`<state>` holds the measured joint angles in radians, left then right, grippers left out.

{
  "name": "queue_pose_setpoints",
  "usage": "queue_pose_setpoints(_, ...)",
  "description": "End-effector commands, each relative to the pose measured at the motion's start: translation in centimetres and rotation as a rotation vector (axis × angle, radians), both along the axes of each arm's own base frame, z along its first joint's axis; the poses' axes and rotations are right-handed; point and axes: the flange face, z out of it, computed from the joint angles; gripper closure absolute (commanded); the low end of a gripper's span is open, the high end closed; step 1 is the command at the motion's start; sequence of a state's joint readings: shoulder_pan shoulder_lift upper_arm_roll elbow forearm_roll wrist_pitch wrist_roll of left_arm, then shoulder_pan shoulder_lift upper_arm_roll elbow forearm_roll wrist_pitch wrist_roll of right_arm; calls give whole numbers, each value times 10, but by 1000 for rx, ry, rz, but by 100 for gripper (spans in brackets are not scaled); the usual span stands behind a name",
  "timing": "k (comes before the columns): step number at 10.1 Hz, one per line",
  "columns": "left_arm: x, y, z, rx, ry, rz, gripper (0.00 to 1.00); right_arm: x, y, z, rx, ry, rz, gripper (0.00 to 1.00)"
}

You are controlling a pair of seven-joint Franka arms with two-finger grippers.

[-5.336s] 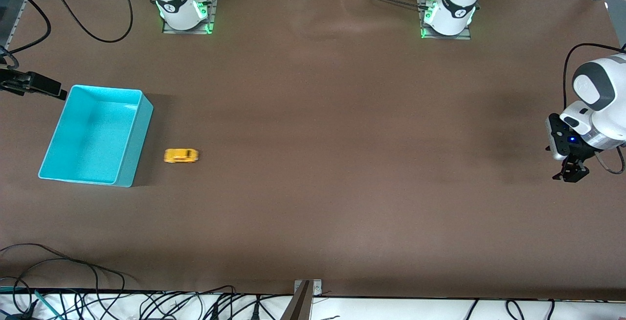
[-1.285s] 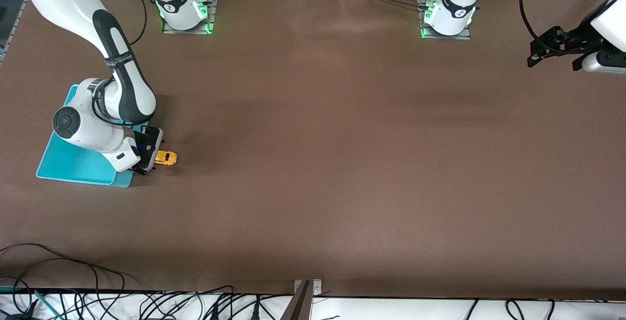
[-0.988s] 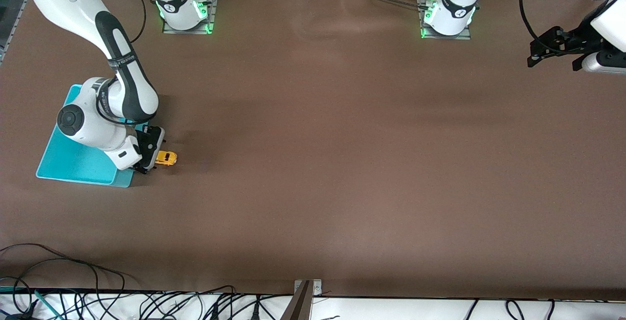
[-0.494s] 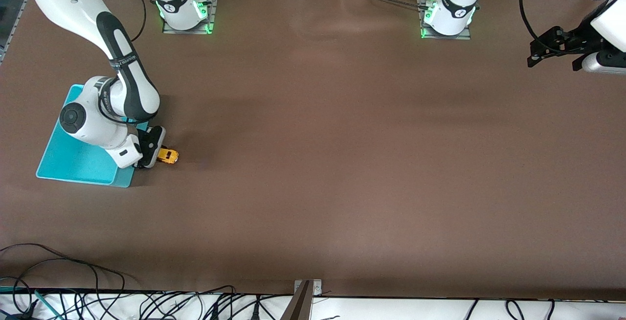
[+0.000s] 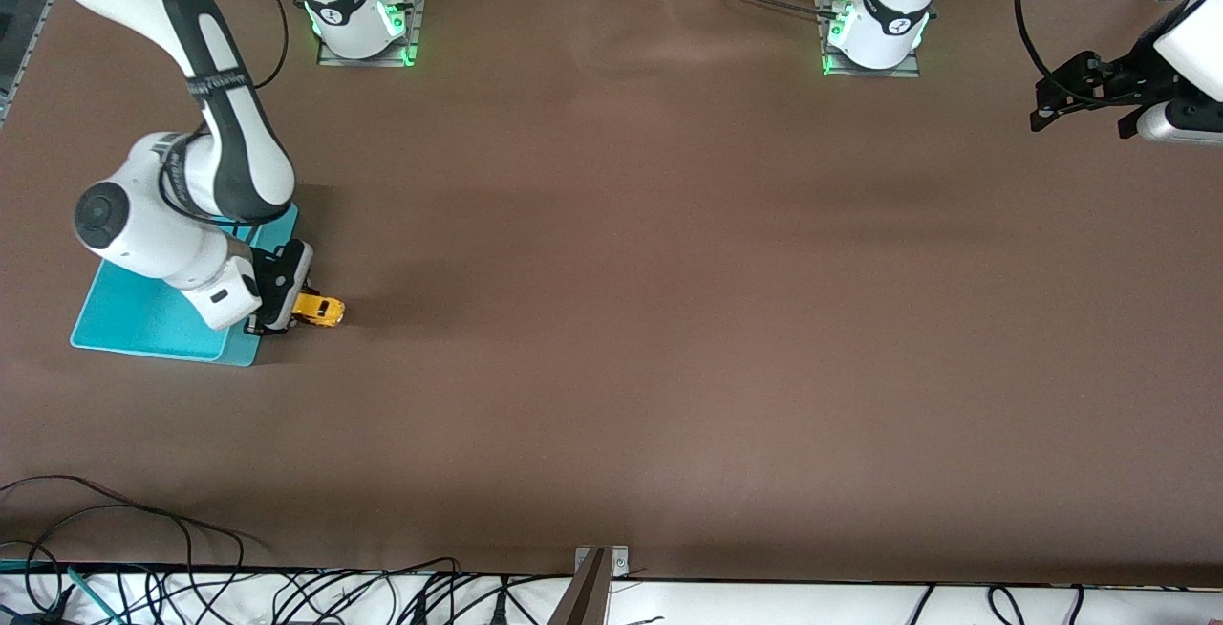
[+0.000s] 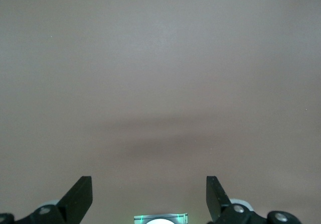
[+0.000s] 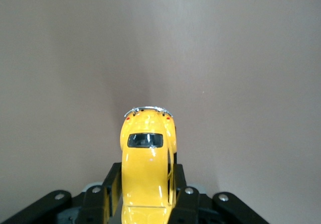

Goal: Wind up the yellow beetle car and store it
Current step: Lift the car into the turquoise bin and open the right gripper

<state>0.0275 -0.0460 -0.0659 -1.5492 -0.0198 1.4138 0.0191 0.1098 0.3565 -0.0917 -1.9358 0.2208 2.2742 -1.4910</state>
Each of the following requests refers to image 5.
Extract yellow beetle toy car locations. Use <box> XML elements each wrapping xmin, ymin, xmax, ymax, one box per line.
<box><xmin>290</xmin><ymin>291</ymin><xmax>347</xmax><ymax>329</ymax></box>

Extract cyan plastic bin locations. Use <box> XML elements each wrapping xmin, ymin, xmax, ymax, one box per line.
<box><xmin>70</xmin><ymin>203</ymin><xmax>300</xmax><ymax>367</ymax></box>

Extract teal stick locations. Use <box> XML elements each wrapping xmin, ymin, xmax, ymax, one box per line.
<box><xmin>65</xmin><ymin>565</ymin><xmax>127</xmax><ymax>625</ymax></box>

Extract grey metal pole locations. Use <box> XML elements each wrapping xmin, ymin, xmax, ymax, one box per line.
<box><xmin>547</xmin><ymin>549</ymin><xmax>611</xmax><ymax>625</ymax></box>

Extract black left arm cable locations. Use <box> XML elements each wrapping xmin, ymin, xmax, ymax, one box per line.
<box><xmin>1015</xmin><ymin>0</ymin><xmax>1149</xmax><ymax>112</ymax></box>

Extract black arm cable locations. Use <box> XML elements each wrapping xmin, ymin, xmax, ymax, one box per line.
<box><xmin>1015</xmin><ymin>0</ymin><xmax>1149</xmax><ymax>112</ymax></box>
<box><xmin>224</xmin><ymin>0</ymin><xmax>290</xmax><ymax>91</ymax></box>

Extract grey metal arm base plate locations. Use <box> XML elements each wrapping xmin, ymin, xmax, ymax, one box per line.
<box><xmin>316</xmin><ymin>0</ymin><xmax>427</xmax><ymax>68</ymax></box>
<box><xmin>819</xmin><ymin>0</ymin><xmax>924</xmax><ymax>79</ymax></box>

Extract long black cable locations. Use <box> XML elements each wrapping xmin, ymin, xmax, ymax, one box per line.
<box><xmin>0</xmin><ymin>475</ymin><xmax>247</xmax><ymax>599</ymax></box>

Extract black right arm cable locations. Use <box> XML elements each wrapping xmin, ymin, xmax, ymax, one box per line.
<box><xmin>224</xmin><ymin>0</ymin><xmax>290</xmax><ymax>91</ymax></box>

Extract black looped cable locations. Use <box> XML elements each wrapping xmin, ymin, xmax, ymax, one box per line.
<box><xmin>0</xmin><ymin>539</ymin><xmax>70</xmax><ymax>625</ymax></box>

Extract aluminium frame profile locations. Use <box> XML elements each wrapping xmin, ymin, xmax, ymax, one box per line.
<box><xmin>0</xmin><ymin>0</ymin><xmax>60</xmax><ymax>129</ymax></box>

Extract small metal bracket plate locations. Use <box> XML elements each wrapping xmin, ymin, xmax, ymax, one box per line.
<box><xmin>574</xmin><ymin>545</ymin><xmax>631</xmax><ymax>579</ymax></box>

